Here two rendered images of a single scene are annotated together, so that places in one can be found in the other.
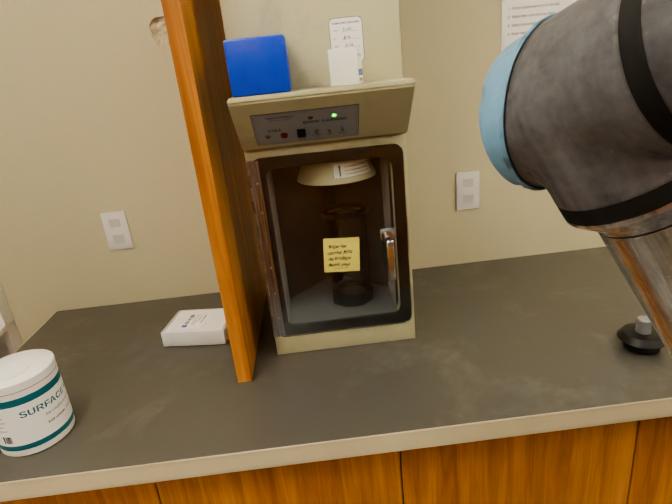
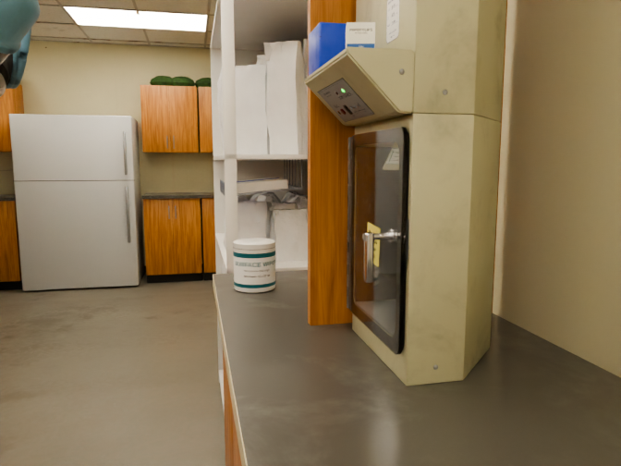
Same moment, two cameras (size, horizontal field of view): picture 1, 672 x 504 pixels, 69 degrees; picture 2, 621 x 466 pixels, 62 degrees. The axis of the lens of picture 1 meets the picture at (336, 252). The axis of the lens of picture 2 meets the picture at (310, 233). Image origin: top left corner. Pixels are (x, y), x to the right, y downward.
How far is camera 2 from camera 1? 119 cm
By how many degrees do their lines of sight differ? 77
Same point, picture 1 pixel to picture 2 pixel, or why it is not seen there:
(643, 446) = not seen: outside the picture
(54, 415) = (248, 275)
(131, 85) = not seen: hidden behind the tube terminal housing
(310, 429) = (243, 349)
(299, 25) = (377, 11)
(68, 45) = not seen: hidden behind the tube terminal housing
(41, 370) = (249, 244)
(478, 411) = (256, 418)
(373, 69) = (402, 43)
